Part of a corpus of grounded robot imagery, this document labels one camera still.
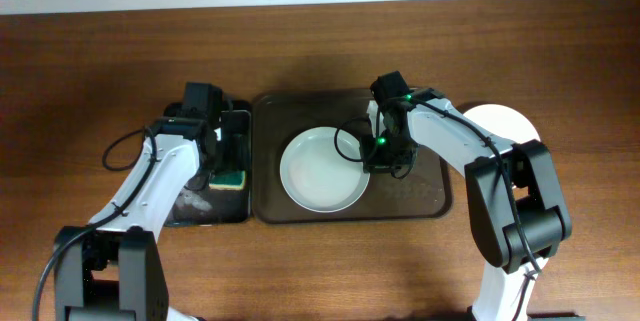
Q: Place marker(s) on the white plate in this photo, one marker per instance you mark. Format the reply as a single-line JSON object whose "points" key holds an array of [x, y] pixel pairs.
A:
{"points": [[503, 121]]}

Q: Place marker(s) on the green and yellow sponge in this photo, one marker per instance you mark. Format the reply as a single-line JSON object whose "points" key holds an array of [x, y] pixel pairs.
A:
{"points": [[228, 181]]}

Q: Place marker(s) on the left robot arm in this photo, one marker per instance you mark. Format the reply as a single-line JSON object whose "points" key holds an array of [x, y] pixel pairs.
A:
{"points": [[110, 268]]}

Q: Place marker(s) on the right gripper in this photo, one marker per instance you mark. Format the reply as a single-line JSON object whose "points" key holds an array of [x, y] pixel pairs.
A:
{"points": [[385, 159]]}

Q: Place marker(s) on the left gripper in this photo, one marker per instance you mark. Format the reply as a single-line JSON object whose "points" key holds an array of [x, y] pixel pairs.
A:
{"points": [[232, 142]]}

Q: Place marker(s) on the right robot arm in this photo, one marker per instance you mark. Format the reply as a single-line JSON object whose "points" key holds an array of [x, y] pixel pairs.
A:
{"points": [[517, 210]]}

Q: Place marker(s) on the brown plastic serving tray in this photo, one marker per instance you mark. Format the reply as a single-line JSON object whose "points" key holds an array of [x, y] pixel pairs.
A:
{"points": [[279, 117]]}

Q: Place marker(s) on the small black tray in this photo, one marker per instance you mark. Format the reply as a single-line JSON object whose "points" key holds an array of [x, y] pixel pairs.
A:
{"points": [[198, 205]]}

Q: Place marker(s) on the pale green plate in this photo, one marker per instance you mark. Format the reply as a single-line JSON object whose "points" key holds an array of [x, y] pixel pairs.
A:
{"points": [[320, 171]]}

